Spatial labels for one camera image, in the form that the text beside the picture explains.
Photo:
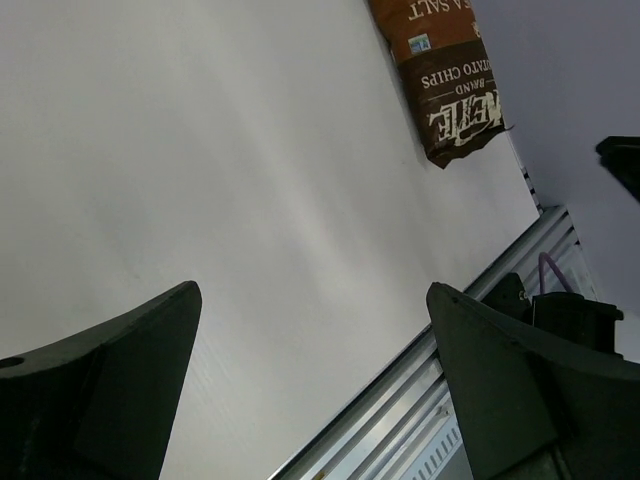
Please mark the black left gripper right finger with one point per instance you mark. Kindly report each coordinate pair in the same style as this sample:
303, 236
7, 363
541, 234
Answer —
529, 404

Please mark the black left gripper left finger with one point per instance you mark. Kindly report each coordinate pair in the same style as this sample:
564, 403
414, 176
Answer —
100, 404

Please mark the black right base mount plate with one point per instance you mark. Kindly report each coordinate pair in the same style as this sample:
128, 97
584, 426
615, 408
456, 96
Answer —
509, 297

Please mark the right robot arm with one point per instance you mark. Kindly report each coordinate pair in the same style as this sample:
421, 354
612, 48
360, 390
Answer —
558, 309

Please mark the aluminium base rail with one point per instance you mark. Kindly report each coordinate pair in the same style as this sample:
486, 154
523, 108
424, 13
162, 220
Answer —
384, 426

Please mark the brown Kettle sea salt bag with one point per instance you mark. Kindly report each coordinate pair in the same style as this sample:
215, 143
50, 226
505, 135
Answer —
445, 74

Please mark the white slotted cable duct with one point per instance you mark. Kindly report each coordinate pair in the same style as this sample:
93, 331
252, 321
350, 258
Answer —
435, 456

